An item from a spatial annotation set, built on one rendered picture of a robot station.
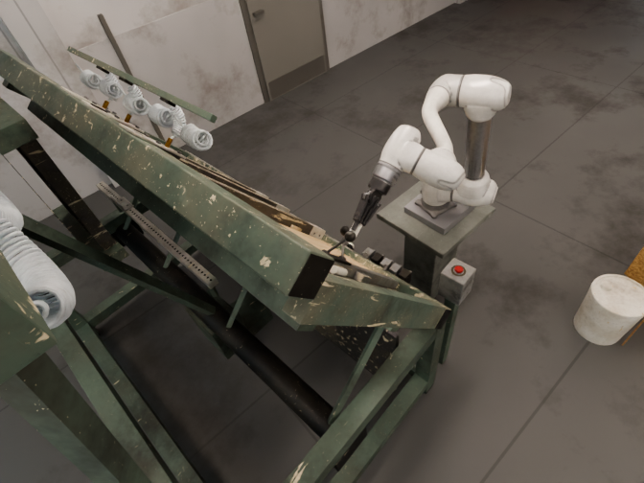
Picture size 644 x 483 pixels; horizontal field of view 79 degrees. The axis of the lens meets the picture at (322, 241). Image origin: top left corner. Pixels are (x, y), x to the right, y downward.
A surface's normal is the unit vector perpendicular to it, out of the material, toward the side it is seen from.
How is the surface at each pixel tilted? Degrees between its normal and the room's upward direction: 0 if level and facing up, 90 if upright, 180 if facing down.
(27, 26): 90
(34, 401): 83
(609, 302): 0
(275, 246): 35
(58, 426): 83
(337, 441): 0
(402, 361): 0
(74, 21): 90
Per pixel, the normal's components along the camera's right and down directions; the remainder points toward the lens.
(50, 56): 0.65, 0.50
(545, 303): -0.13, -0.66
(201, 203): -0.50, -0.20
